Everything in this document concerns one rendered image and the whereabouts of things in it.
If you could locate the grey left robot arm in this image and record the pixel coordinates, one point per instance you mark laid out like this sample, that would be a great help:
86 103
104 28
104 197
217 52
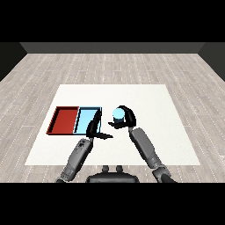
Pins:
76 158

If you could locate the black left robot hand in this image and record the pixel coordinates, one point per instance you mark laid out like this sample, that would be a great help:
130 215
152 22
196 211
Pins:
93 129

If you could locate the dark grey robot body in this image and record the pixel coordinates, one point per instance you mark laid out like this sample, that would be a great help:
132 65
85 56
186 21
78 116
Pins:
112 175

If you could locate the light blue shallow open box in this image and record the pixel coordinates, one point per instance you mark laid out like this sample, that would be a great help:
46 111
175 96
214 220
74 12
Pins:
86 118

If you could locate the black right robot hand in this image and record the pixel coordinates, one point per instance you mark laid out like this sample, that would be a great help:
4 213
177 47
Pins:
130 118

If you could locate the red shallow open box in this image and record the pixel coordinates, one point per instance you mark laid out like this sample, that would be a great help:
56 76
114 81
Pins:
63 120

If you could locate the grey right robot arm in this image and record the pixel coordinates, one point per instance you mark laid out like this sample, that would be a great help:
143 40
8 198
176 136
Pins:
148 152

